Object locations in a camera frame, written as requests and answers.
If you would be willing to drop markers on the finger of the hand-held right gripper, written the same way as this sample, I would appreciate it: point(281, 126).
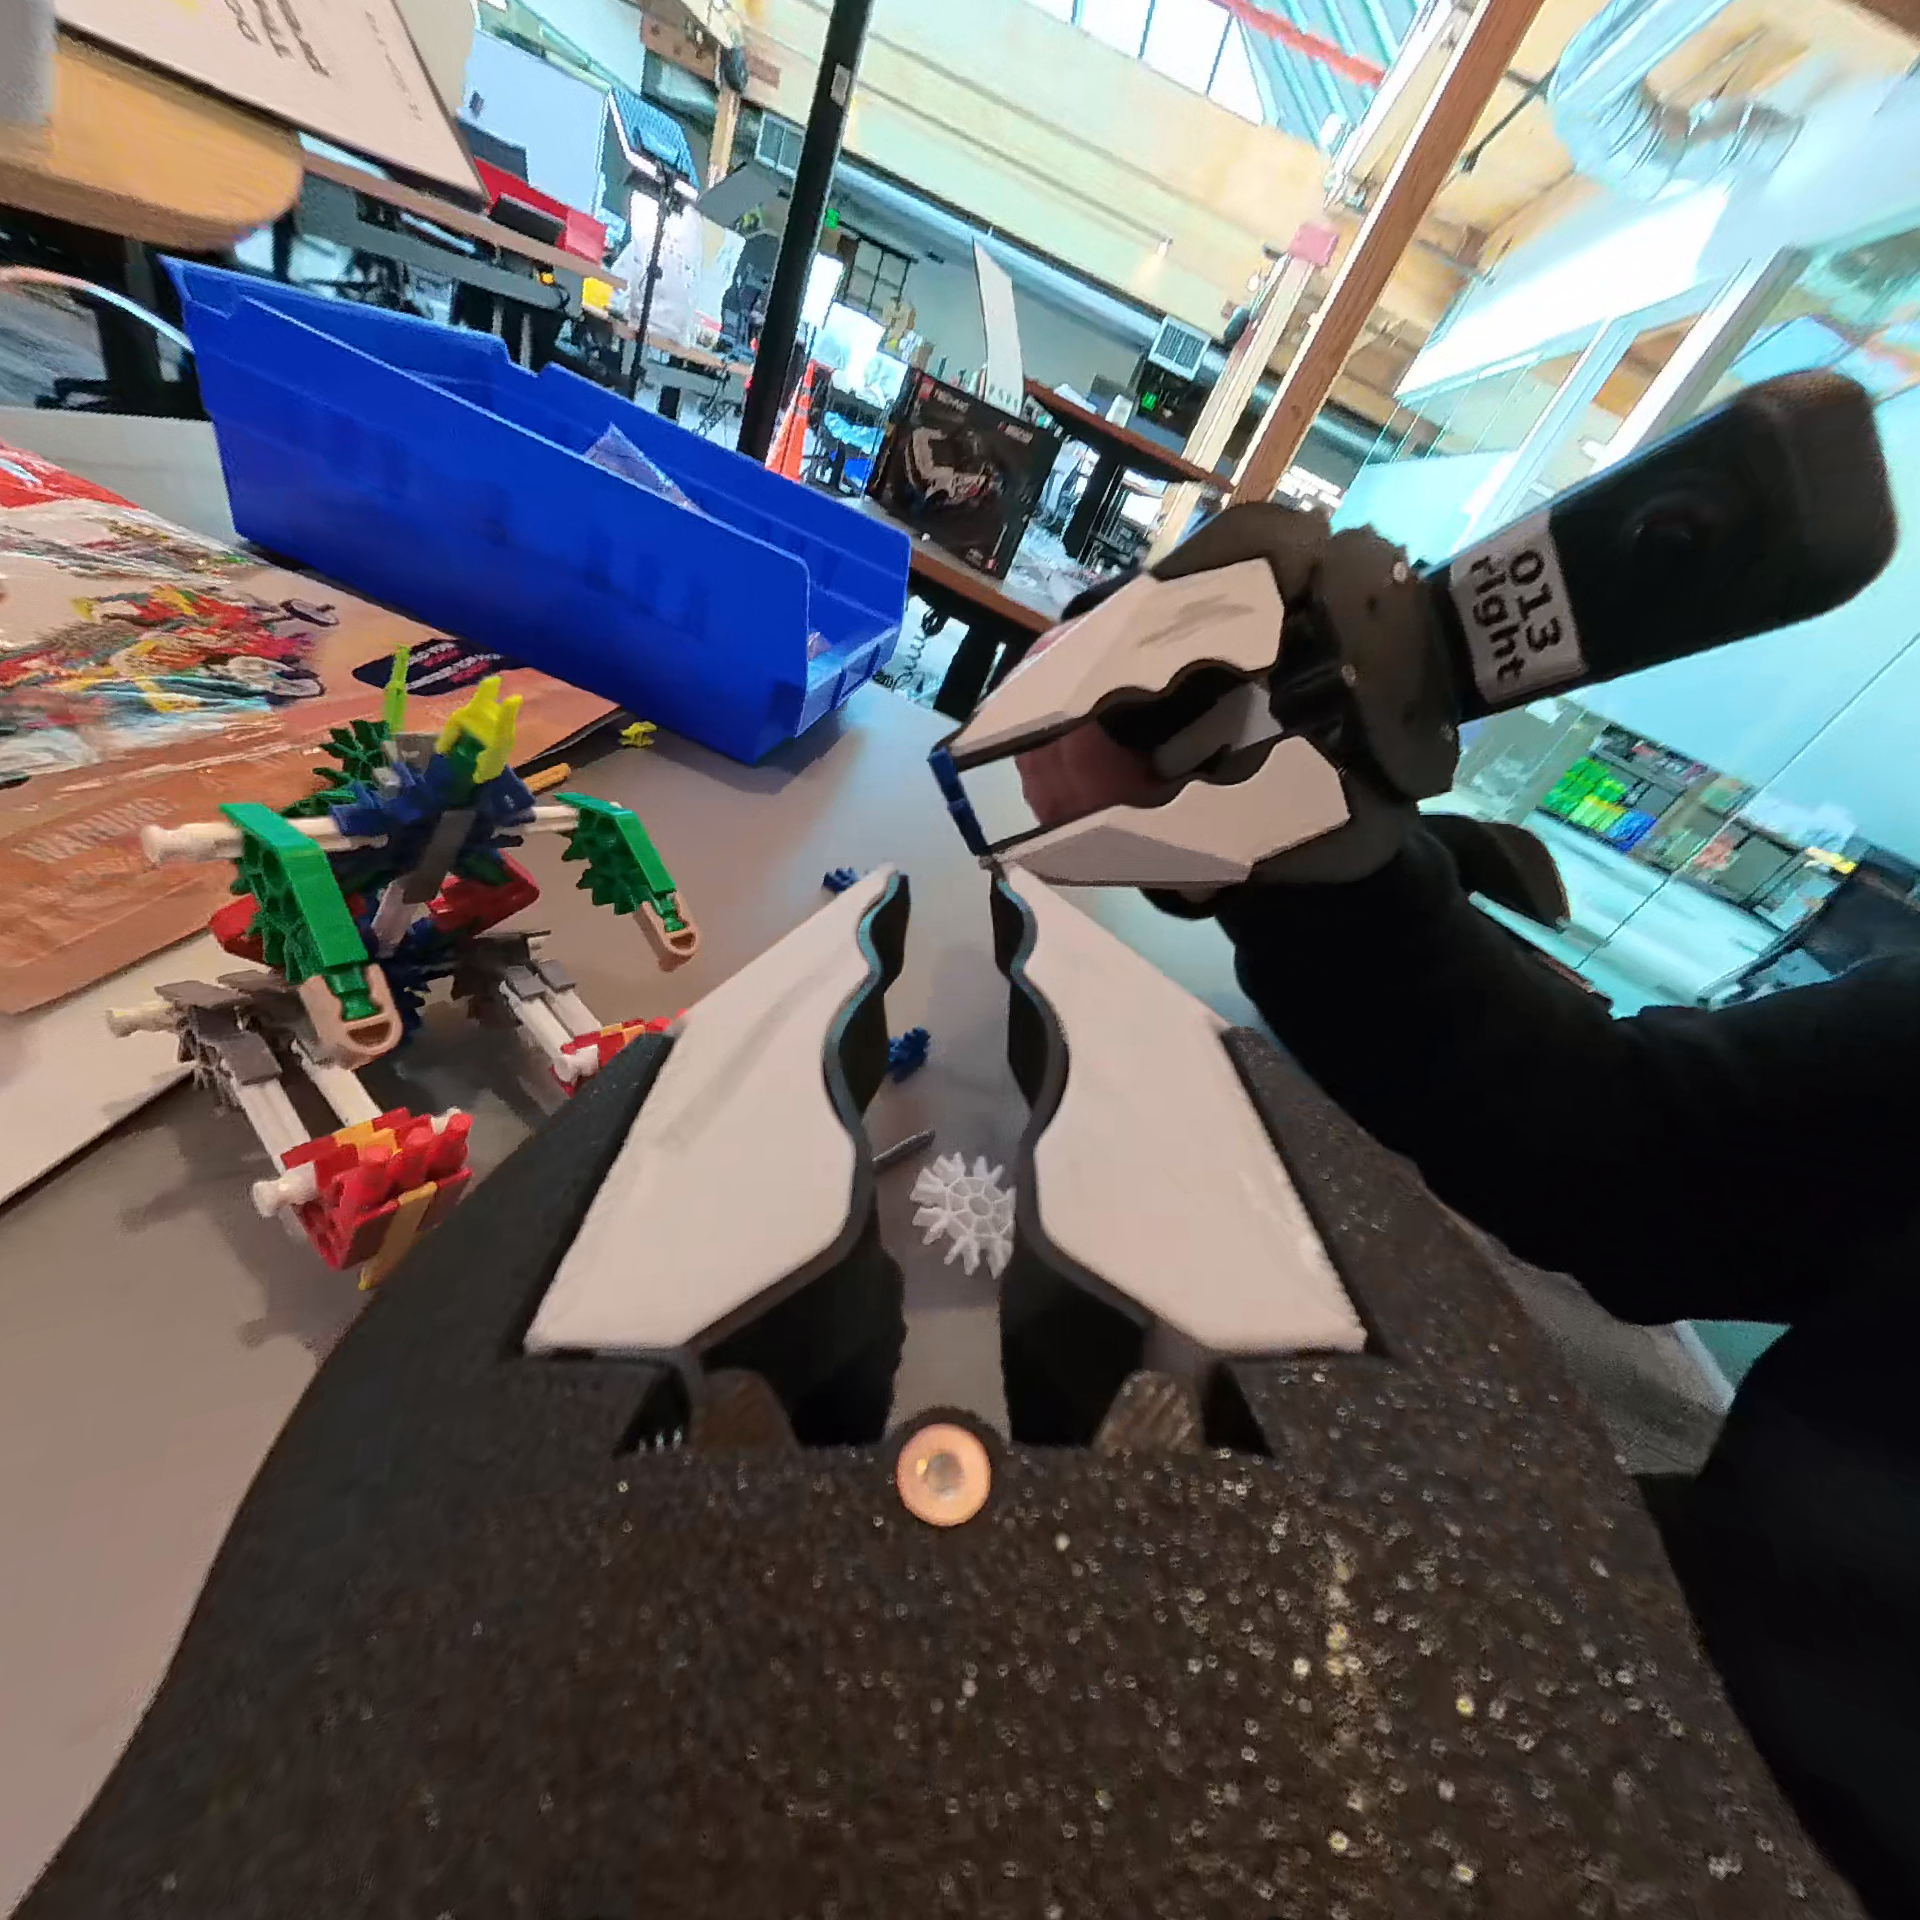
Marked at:
point(1230, 825)
point(1140, 645)

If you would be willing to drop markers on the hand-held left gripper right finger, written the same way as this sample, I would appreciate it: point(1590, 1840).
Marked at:
point(1185, 1184)

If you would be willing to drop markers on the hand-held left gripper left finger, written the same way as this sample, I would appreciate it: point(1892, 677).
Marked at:
point(704, 1172)

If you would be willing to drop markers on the person's right forearm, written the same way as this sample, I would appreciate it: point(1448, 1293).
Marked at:
point(1576, 1079)

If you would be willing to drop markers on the person's right hand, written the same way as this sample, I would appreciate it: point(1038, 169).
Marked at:
point(1073, 781)

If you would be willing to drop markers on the thin grey rod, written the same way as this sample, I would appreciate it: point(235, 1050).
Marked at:
point(906, 1148)

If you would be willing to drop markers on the white snowflake connector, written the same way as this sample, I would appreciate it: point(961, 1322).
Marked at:
point(961, 1207)

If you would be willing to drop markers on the black toy car box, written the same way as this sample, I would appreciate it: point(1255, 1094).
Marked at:
point(961, 464)

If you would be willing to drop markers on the orange traffic cone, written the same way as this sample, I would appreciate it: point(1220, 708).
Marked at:
point(791, 428)

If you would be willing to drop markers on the long yellow rod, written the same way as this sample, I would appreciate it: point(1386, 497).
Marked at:
point(547, 777)

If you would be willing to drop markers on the multicoloured construction toy model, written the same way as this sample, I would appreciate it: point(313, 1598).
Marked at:
point(300, 902)

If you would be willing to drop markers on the black steel pole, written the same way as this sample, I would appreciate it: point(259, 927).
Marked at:
point(803, 225)

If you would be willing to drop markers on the clear plastic bag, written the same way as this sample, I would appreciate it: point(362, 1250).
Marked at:
point(630, 457)

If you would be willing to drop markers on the black light stand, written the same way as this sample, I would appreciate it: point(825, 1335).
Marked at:
point(648, 194)

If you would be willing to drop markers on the red printed toy package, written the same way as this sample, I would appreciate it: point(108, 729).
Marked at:
point(120, 840)

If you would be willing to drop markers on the blue plastic storage bin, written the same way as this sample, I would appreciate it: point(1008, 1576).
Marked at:
point(450, 494)

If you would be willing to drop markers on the red case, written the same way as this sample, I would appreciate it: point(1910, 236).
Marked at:
point(523, 201)

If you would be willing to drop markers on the long wooden workbench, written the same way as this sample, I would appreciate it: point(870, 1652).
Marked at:
point(435, 210)

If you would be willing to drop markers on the printed instruction sheet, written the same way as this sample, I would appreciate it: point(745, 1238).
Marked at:
point(300, 61)

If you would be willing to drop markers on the white plastic device box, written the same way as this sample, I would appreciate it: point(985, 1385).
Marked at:
point(24, 61)

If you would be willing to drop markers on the wooden post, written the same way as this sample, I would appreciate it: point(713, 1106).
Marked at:
point(1394, 210)

